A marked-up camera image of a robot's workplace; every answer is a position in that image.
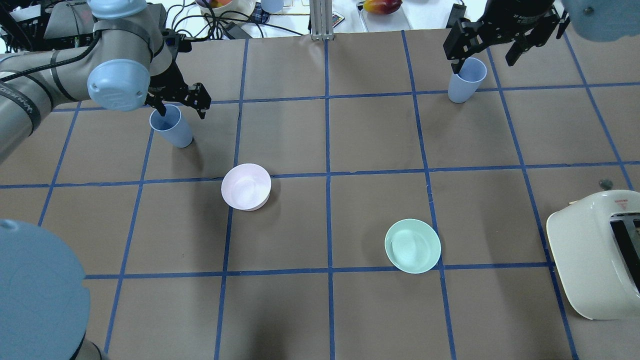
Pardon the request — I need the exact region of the green bowl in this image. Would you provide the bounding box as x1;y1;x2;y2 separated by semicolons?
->
384;218;442;274

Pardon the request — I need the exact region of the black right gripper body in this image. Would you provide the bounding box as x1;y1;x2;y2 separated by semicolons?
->
443;5;570;61

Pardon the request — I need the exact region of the small remote control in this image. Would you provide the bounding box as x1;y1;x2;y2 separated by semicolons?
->
331;11;345;28

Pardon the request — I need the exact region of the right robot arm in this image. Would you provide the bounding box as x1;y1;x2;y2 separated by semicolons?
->
443;0;640;74

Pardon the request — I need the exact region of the white toaster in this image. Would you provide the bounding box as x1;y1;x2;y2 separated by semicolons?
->
546;189;640;321

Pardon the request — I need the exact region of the blue cup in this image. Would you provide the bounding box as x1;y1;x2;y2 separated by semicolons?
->
149;104;194;149
447;57;488;104

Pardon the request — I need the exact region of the aluminium frame post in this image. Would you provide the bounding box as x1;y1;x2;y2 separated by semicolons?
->
309;0;335;41

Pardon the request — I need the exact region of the metal tray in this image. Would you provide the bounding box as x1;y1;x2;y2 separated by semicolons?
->
356;1;412;33

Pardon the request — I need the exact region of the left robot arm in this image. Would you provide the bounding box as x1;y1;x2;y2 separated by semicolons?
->
0;0;211;161

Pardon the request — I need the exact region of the bowl of foam blocks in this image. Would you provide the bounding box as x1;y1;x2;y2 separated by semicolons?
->
195;0;257;24

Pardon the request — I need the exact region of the pink bowl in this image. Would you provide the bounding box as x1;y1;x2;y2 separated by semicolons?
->
221;163;272;212

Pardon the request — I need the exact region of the red apple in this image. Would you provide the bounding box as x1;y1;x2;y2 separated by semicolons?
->
362;0;403;15

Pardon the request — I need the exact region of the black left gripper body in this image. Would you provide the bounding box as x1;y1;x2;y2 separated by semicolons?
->
145;60;211;111

